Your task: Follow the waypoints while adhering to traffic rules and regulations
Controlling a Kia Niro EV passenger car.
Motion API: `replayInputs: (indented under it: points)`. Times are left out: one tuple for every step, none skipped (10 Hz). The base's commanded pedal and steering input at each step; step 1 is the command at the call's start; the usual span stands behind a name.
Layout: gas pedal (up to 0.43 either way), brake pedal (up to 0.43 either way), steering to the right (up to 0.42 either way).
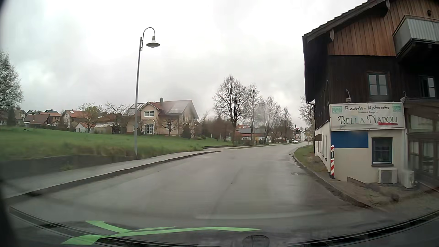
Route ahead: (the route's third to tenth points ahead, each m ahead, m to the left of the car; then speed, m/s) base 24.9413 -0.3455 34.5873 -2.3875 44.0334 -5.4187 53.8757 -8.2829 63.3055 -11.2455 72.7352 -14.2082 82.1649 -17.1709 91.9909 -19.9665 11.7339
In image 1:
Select row of bare trees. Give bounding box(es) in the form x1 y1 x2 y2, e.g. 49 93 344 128
212 74 295 145

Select distant houses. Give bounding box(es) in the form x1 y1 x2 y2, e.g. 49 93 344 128
225 124 313 144

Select beige house with solar roof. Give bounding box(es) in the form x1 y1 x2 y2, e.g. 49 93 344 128
126 98 199 137

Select grey asphalt road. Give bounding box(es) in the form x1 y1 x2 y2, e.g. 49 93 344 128
8 142 391 228

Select car's own bonnet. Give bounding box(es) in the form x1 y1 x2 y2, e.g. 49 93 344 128
7 205 439 247

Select grey paved pavement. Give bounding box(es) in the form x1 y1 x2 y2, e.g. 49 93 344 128
2 148 227 199

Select green grass field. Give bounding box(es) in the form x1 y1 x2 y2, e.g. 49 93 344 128
0 126 234 162

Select dark wooden restaurant building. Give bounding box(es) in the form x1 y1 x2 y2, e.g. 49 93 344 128
302 0 439 189

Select group of red-roofed houses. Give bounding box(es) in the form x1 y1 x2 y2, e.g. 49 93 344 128
0 109 127 132

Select white air conditioning unit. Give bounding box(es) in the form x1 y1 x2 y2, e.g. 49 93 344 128
377 167 398 185
399 169 415 189

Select bare tree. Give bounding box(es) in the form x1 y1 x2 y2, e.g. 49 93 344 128
0 51 24 126

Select grey curved lamp post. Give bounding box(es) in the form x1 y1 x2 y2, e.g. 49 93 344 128
133 27 161 159

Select low concrete retaining wall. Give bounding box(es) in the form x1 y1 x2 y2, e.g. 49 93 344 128
0 154 136 180

